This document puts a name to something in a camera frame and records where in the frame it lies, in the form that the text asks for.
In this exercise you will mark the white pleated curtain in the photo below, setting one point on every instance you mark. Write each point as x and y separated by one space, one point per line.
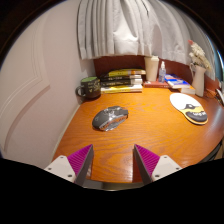
133 26

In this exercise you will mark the yellow and black book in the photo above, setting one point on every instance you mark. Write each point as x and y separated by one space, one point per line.
128 72

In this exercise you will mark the white black yellow mouse pad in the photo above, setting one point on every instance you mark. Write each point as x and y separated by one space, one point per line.
183 101

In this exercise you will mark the beige lidded tumbler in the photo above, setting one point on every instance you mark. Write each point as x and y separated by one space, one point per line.
151 68

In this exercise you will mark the blue book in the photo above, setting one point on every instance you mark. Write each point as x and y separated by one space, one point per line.
177 81

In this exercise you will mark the orange book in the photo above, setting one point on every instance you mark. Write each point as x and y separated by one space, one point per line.
188 90

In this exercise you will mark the black mug with green inside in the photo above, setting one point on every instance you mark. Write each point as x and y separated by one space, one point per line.
90 88

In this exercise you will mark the white jug vase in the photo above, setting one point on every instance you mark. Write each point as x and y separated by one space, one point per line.
198 81

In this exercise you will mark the clear spray bottle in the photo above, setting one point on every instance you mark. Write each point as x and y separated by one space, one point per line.
162 75

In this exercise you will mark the grey and black computer mouse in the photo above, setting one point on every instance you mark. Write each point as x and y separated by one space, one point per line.
110 118

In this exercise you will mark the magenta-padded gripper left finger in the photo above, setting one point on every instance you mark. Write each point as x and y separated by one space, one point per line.
60 166

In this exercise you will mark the white and pink flowers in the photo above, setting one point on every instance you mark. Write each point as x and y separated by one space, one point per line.
199 55

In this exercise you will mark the dark red book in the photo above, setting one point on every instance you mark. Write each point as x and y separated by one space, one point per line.
155 84

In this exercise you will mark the white book with yellow spine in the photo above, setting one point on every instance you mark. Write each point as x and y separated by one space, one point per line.
121 89

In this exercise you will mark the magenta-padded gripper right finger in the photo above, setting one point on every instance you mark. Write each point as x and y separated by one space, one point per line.
165 166

